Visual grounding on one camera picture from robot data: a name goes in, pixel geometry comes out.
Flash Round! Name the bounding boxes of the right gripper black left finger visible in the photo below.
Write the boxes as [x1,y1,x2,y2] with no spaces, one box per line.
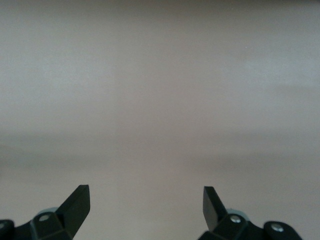
[0,184,91,240]

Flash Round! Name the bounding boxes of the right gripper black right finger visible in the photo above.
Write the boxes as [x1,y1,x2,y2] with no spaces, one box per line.
[198,186,303,240]

